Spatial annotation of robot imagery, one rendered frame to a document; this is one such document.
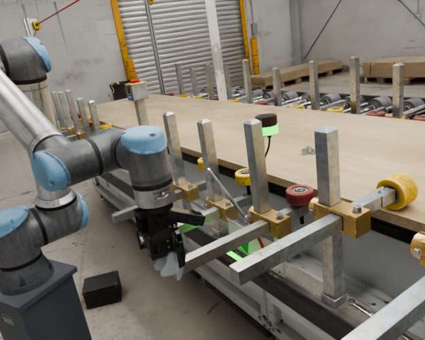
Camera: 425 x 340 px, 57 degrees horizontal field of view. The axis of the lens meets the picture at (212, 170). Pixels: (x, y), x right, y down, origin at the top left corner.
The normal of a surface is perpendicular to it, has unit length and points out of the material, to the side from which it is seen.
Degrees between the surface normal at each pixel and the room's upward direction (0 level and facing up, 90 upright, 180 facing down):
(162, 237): 90
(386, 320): 0
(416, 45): 90
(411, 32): 90
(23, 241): 90
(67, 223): 101
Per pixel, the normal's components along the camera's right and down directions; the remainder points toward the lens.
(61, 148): 0.14, -0.79
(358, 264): -0.83, 0.29
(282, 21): 0.50, 0.22
